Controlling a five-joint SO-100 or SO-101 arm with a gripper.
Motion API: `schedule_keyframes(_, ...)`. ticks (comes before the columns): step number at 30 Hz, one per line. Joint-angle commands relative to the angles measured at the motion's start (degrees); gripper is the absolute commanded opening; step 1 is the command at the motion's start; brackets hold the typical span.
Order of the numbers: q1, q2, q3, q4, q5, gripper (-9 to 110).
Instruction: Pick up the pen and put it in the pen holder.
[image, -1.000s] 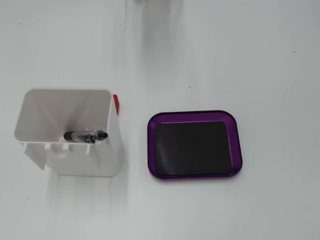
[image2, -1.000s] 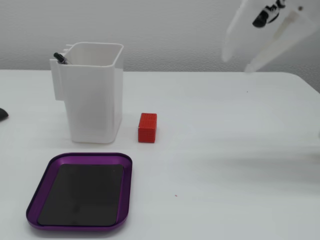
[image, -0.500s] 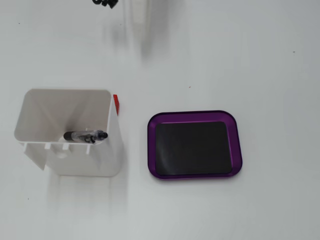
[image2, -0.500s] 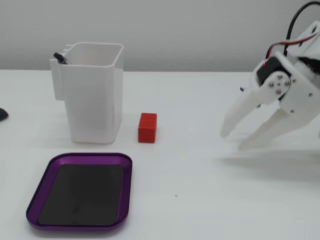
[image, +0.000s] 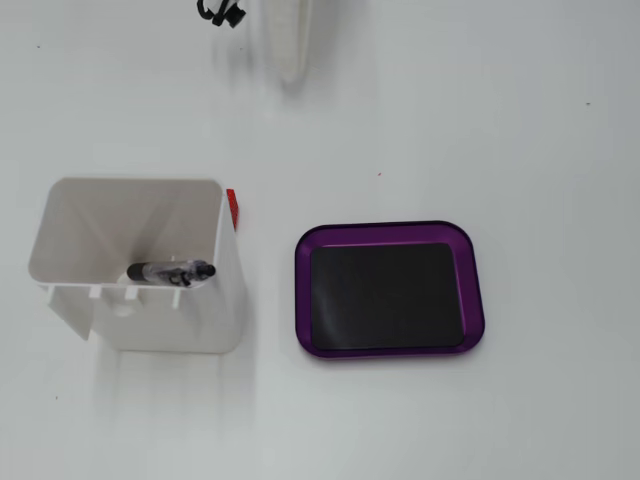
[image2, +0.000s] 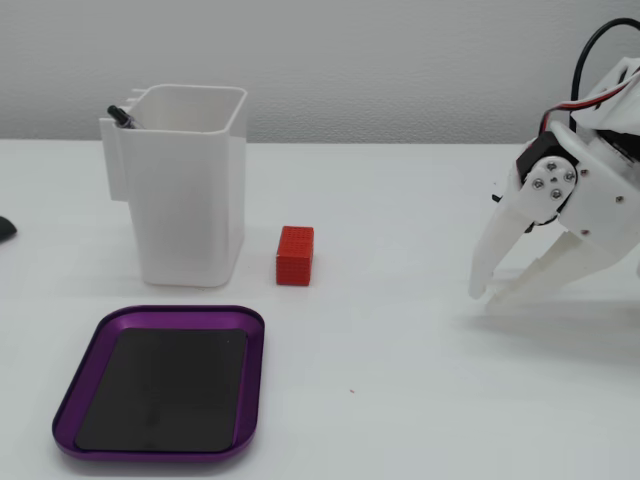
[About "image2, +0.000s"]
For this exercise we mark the white plastic pen holder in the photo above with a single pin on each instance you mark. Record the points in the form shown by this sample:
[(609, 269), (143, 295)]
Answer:
[(185, 200)]

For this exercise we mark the purple metal tray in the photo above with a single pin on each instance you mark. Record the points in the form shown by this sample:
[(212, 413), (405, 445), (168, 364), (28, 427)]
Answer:
[(250, 380)]

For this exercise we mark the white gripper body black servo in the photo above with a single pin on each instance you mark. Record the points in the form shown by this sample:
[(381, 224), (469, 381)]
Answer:
[(602, 192)]

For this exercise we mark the small red perforated block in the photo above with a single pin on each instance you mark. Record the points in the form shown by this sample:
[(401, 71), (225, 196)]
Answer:
[(295, 255)]

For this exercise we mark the black clear ballpoint pen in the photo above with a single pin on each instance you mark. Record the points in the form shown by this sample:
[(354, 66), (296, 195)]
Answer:
[(122, 117)]

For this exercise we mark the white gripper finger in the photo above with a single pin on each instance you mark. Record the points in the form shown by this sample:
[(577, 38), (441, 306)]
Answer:
[(575, 260), (505, 225)]

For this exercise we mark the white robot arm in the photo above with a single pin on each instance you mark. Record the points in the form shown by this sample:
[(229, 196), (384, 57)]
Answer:
[(620, 105)]

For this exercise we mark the black rectangular tray pad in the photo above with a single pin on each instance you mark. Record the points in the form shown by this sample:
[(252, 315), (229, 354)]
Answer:
[(160, 390)]

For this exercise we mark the dark rounded object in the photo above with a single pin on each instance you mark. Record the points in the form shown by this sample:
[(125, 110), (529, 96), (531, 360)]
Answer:
[(6, 230)]

